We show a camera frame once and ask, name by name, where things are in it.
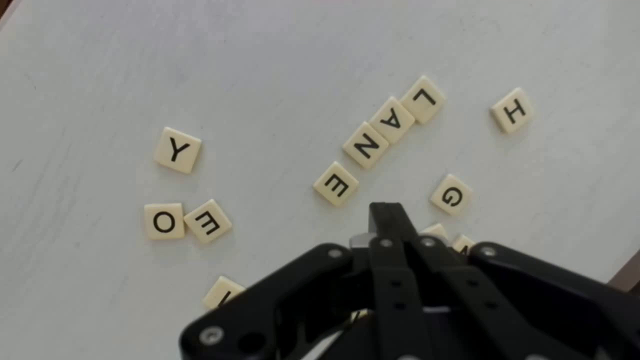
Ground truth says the cream letter tile N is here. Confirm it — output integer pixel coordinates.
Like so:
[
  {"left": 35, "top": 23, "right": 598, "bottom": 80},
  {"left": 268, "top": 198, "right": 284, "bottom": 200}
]
[{"left": 342, "top": 123, "right": 390, "bottom": 168}]

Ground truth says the cream letter tile behind finger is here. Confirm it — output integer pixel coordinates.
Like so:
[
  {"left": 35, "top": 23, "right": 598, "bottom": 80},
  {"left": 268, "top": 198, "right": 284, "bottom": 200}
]
[{"left": 424, "top": 222, "right": 474, "bottom": 254}]

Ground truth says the cream letter tile G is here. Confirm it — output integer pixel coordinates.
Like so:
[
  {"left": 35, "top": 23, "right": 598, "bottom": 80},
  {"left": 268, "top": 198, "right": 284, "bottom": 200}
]
[{"left": 430, "top": 174, "right": 474, "bottom": 216}]

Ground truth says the cream letter tile Y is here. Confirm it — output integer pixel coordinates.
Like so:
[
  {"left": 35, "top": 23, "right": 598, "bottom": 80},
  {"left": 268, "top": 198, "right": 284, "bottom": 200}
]
[{"left": 153, "top": 126, "right": 201, "bottom": 174}]

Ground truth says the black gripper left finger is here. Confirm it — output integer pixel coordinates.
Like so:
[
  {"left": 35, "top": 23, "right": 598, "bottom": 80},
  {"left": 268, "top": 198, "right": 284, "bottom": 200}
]
[{"left": 178, "top": 243, "right": 372, "bottom": 360}]

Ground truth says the cream letter tile lower left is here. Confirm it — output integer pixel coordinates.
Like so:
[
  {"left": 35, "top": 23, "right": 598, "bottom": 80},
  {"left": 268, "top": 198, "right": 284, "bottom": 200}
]
[{"left": 203, "top": 277, "right": 242, "bottom": 311}]

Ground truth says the cream letter tile H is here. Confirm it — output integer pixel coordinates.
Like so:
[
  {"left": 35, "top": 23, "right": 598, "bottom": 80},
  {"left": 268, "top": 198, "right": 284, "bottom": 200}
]
[{"left": 490, "top": 87, "right": 533, "bottom": 134}]

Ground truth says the cream letter tile O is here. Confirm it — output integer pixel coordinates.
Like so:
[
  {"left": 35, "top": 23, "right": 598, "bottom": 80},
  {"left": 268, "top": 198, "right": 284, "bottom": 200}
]
[{"left": 144, "top": 202, "right": 184, "bottom": 241}]

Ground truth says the cream letter tile E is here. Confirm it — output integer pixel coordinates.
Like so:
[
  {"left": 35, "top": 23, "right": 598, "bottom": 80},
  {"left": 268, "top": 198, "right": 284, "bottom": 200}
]
[
  {"left": 311, "top": 162, "right": 360, "bottom": 208},
  {"left": 184, "top": 198, "right": 231, "bottom": 244}
]

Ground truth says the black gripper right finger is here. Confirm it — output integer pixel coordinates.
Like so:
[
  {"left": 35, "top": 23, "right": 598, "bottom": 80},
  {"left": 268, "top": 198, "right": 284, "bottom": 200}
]
[{"left": 367, "top": 202, "right": 640, "bottom": 360}]

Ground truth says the cream letter tile L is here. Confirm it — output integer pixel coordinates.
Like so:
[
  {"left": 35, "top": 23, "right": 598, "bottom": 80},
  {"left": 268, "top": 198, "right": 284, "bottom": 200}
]
[{"left": 400, "top": 77, "right": 445, "bottom": 124}]

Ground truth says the cream letter tile A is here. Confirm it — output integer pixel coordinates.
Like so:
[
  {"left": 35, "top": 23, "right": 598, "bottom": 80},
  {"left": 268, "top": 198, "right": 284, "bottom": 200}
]
[{"left": 370, "top": 97, "right": 413, "bottom": 145}]

